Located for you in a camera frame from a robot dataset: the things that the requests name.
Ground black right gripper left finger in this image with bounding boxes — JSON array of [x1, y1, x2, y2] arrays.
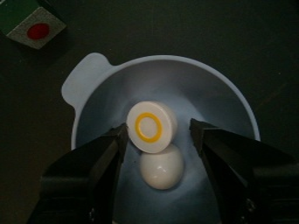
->
[[27, 122, 131, 224]]

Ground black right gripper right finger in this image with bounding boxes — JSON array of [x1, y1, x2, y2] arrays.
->
[[189, 117, 299, 224]]

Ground egg half with yolk ring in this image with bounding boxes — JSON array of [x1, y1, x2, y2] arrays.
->
[[126, 101, 179, 155]]

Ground white egg half dome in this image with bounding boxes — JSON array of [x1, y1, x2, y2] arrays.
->
[[139, 143, 186, 191]]

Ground green block with red dot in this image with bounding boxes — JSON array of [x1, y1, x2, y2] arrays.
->
[[0, 0, 69, 51]]

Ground light blue bowl with handles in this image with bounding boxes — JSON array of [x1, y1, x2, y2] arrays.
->
[[61, 52, 262, 224]]

